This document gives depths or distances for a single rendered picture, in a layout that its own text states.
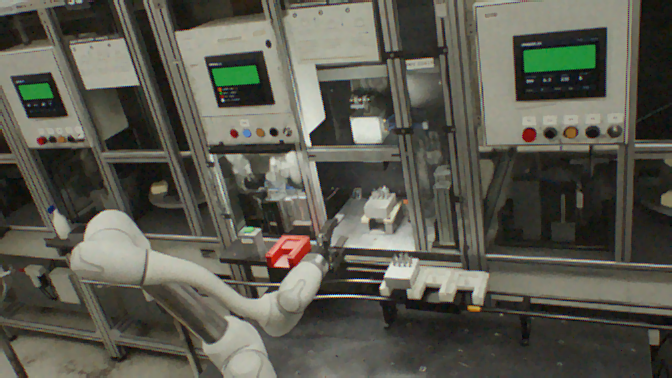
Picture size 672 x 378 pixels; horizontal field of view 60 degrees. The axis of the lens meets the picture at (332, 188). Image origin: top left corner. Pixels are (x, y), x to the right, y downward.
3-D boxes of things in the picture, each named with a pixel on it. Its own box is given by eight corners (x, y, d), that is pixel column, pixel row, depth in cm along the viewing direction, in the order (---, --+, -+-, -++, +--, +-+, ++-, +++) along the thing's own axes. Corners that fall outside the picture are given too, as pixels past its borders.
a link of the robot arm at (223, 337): (243, 399, 196) (231, 359, 215) (280, 367, 196) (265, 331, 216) (68, 254, 159) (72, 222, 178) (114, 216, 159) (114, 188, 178)
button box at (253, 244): (244, 258, 242) (237, 234, 237) (253, 248, 248) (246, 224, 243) (260, 259, 238) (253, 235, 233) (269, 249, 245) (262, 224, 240)
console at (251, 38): (204, 148, 235) (169, 34, 215) (240, 121, 258) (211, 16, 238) (295, 146, 217) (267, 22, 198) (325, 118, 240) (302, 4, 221)
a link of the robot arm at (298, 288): (301, 253, 181) (286, 278, 189) (278, 283, 169) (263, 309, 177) (330, 273, 181) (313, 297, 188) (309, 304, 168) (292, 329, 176)
